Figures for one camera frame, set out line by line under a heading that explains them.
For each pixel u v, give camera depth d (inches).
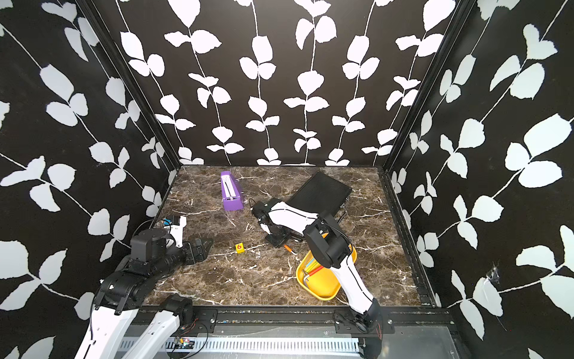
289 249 35.6
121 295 17.2
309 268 33.4
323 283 32.0
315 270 32.9
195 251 24.4
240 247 34.7
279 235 32.0
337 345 27.6
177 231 24.3
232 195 38.7
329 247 22.0
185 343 28.0
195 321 28.6
